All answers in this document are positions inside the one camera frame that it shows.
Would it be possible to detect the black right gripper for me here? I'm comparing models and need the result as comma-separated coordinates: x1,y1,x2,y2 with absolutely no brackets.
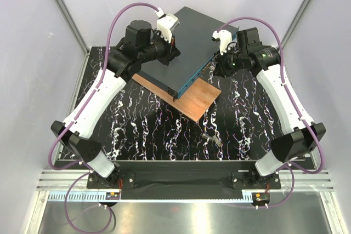
213,45,246,79

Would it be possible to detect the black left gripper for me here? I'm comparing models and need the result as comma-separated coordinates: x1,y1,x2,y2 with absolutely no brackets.
138,29,180,66

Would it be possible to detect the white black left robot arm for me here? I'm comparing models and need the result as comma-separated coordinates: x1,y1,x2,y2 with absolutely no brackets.
51,15,180,188

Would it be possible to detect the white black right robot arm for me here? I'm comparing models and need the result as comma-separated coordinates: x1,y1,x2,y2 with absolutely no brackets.
212,27,326,188

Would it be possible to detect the wooden board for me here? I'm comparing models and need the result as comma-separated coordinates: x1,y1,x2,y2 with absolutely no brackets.
133,74,221,122

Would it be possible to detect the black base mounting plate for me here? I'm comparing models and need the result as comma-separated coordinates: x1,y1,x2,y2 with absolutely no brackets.
87,161,281,202

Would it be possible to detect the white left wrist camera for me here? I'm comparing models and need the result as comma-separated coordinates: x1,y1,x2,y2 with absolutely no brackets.
156,14,179,43

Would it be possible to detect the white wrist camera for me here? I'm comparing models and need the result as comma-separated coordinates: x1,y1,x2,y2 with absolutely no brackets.
156,14,179,43
212,30,233,55

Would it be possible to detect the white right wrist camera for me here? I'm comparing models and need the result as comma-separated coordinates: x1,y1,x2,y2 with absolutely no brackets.
212,30,233,55

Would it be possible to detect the dark grey network switch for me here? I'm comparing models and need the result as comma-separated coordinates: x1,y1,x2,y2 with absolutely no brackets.
139,7,224,100

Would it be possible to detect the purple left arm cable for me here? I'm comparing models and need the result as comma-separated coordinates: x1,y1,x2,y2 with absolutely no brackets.
48,2,165,233

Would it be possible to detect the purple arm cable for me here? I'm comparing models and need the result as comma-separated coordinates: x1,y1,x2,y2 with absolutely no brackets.
216,16,326,209
48,2,165,233

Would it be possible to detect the left aluminium frame post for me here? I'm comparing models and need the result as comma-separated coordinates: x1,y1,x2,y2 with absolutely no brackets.
54,0,90,55

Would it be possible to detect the aluminium frame post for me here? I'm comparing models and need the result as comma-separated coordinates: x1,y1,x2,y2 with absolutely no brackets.
54,0,90,55
276,0,330,54

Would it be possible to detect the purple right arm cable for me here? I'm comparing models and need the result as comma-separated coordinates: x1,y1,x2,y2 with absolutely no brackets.
216,16,326,209

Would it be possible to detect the right aluminium frame post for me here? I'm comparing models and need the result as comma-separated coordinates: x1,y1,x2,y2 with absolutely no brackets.
276,0,330,54

